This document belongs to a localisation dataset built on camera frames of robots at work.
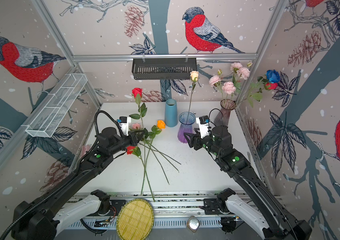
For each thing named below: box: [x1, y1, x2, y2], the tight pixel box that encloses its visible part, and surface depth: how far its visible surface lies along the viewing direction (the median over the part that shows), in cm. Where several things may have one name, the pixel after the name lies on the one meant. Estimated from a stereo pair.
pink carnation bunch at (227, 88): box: [209, 69, 237, 101], surface depth 89 cm
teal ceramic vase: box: [164, 98, 178, 128], surface depth 100 cm
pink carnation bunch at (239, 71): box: [230, 62, 253, 91], surface depth 88 cm
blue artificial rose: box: [266, 69, 281, 84], surface depth 73 cm
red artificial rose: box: [236, 82, 279, 108], surface depth 80 cm
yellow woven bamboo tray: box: [116, 198, 155, 240], surface depth 71 cm
